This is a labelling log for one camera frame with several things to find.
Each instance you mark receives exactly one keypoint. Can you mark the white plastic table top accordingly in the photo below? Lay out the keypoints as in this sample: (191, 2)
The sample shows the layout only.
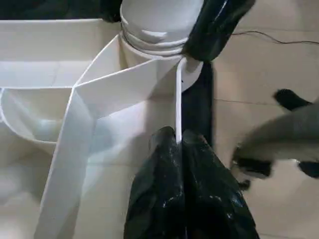
(99, 112)

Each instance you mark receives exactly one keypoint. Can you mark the white plastic table leg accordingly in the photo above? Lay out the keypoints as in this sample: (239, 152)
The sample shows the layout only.
(159, 20)

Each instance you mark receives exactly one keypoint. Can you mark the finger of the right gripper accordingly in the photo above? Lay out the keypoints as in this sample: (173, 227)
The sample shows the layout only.
(214, 30)
(113, 17)

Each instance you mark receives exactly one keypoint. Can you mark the black mat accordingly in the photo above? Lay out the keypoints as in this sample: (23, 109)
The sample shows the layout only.
(197, 112)

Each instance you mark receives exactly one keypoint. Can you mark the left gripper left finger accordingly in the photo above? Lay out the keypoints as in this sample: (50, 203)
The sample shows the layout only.
(159, 194)

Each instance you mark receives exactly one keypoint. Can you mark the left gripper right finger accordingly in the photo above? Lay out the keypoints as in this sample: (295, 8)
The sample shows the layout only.
(209, 199)

